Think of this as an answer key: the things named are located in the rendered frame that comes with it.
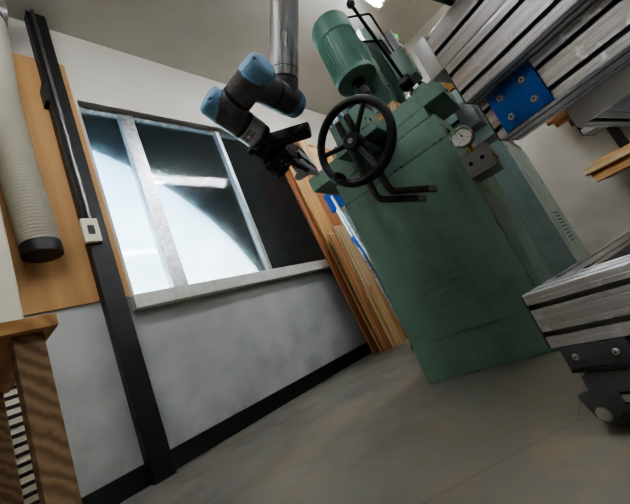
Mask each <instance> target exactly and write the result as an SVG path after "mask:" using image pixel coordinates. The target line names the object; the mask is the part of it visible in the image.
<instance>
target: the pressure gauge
mask: <svg viewBox="0 0 630 504"><path fill-rule="evenodd" d="M456 131H457V132H458V133H457V132H456ZM461 135H463V137H461ZM474 139H475V133H474V131H473V130H472V128H471V127H469V126H467V125H461V126H458V127H457V128H455V129H454V130H453V132H452V134H451V142H452V143H453V145H455V146H457V147H459V148H467V149H468V151H469V153H471V152H473V151H474V150H475V149H474V148H473V146H472V143H473V142H474Z"/></svg>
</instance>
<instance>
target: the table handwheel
mask: <svg viewBox="0 0 630 504"><path fill-rule="evenodd" d="M355 104H360V108H359V112H358V117H357V121H356V125H355V129H354V131H350V132H348V133H347V134H346V135H345V137H344V139H343V145H341V146H339V147H337V148H335V149H333V150H330V151H328V152H325V143H326V137H327V133H328V130H329V128H330V126H331V124H332V122H333V121H334V119H335V118H336V117H337V116H338V115H339V114H340V113H341V112H342V111H343V110H344V109H346V108H348V107H350V106H352V105H355ZM366 104H367V105H370V106H373V107H374V108H376V109H377V110H378V111H379V112H380V113H381V115H382V116H383V118H384V120H385V123H386V127H387V144H386V148H385V151H384V154H383V147H382V146H379V145H377V144H374V143H372V142H369V141H367V140H365V138H364V136H363V135H362V134H360V133H359V131H360V126H361V121H362V117H363V113H364V109H365V105H366ZM396 142H397V127H396V122H395V119H394V116H393V114H392V112H391V110H390V109H389V107H388V106H387V105H386V104H385V103H384V102H383V101H382V100H380V99H379V98H377V97H375V96H372V95H368V94H357V95H353V96H350V97H347V98H345V99H343V100H342V101H340V102H339V103H338V104H336V105H335V106H334V107H333V108H332V109H331V111H330V112H329V113H328V115H327V116H326V118H325V119H324V121H323V123H322V126H321V128H320V132H319V135H318V142H317V153H318V159H319V163H320V165H321V168H322V170H323V171H324V173H325V174H326V176H327V177H328V178H329V179H330V180H331V181H332V182H334V183H336V184H337V185H340V186H343V187H347V188H356V187H361V186H364V185H366V184H368V183H370V182H372V181H374V180H375V179H376V178H377V177H379V176H380V175H381V174H382V173H383V171H384V170H385V169H386V168H387V166H388V164H389V163H390V161H391V159H392V157H393V154H394V151H395V147H396ZM367 148H369V149H370V150H371V152H372V153H373V155H376V156H381V155H382V154H383V156H382V158H381V160H380V162H379V163H378V162H377V161H376V160H375V159H374V158H373V157H372V156H371V155H370V154H369V153H368V152H367V151H366V150H365V149H367ZM345 149H346V150H349V151H352V152H355V153H357V152H360V153H361V154H362V155H363V156H364V157H365V158H366V159H367V160H368V161H369V162H370V163H371V164H372V165H373V166H374V167H375V168H374V169H373V170H372V171H371V172H369V173H368V174H366V175H365V176H363V177H360V178H356V179H345V180H334V179H333V177H332V175H333V173H334V171H333V170H332V169H331V167H330V165H329V163H328V161H327V157H329V156H331V155H333V154H335V153H338V152H340V151H342V150H345Z"/></svg>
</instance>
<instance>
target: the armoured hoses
mask: <svg viewBox="0 0 630 504"><path fill-rule="evenodd" d="M340 114H341V116H342V118H343V119H344V121H345V122H346V124H347V126H348V128H349V129H350V130H351V131H354V129H355V124H354V122H353V120H352V119H351V117H350V116H349V113H348V111H347V110H346V109H344V110H343V111H342V112H341V113H340ZM333 124H334V126H335V127H336V129H337V131H338V133H339V135H340V137H341V138H342V141H343V139H344V137H345V135H346V134H347V133H346V131H345V129H344V128H343V126H342V124H341V122H340V120H339V118H338V117H336V118H335V119H334V121H333ZM348 152H349V154H350V155H351V157H352V159H353V161H354V163H355V164H356V167H357V169H358V170H359V172H360V174H361V176H362V177H363V176H365V175H366V174H368V172H367V170H366V169H365V166H364V164H363V163H362V161H361V159H360V157H359V155H358V154H357V153H355V152H352V151H349V150H348ZM378 178H379V179H380V181H381V183H382V184H383V187H384V189H386V191H387V192H388V193H390V194H392V195H393V196H382V195H380V194H379V193H378V191H377V189H376V186H375V185H374V183H373V181H372V182H370V183H368V184H366V186H367V187H368V189H369V191H370V192H371V195H372V197H373V198H374V199H375V201H377V202H380V203H394V202H395V203H396V202H397V203H398V202H399V203H400V202H401V203H402V202H403V203H404V202H405V203H406V202H427V197H428V196H427V194H418V195H417V194H416V195H403V196H402V195H401V194H409V193H410V194H411V193H412V194H413V193H422V192H423V193H424V192H425V193H426V192H429V193H432V192H437V184H429V185H425V186H424V185H423V186H422V185H421V186H412V187H411V186H410V187H409V186H408V187H396V188H395V187H393V186H392V185H391V184H390V182H389V181H388V179H387V178H386V175H385V173H384V172H383V173H382V174H381V175H380V176H379V177H378ZM394 194H395V196H394ZM399 194H400V195H401V196H400V195H399ZM396 195H397V196H396ZM398 195H399V196H398Z"/></svg>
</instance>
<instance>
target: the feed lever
mask: <svg viewBox="0 0 630 504"><path fill-rule="evenodd" d="M346 6H347V8H348V9H352V10H353V11H354V13H355V14H356V16H357V17H358V18H359V20H360V21H361V23H362V24H363V25H364V27H365V28H366V30H367V31H368V32H369V34H370V35H371V37H372V38H373V39H374V41H375V42H376V44H377V45H378V47H379V48H380V49H381V51H382V52H383V54H384V55H385V56H386V58H387V59H388V61H389V62H390V63H391V65H392V66H393V68H394V69H395V71H396V72H397V73H398V75H399V76H400V78H401V79H400V80H399V81H398V84H399V86H400V87H401V89H402V90H403V91H406V90H410V91H411V92H412V91H413V90H414V88H413V87H414V86H415V82H414V80H413V79H412V77H411V76H410V75H409V74H406V75H404V76H403V74H402V73H401V71H400V70H399V68H398V67H397V66H396V64H395V63H394V61H393V60H392V58H391V57H390V56H389V54H388V53H387V51H386V50H385V49H384V47H383V46H382V44H381V43H380V41H379V40H378V39H377V37H376V36H375V34H374V33H373V32H372V30H371V29H370V27H369V26H368V24H367V23H366V22H365V20H364V19H363V17H362V16H361V15H360V13H359V12H358V10H357V9H356V7H355V1H354V0H347V3H346Z"/></svg>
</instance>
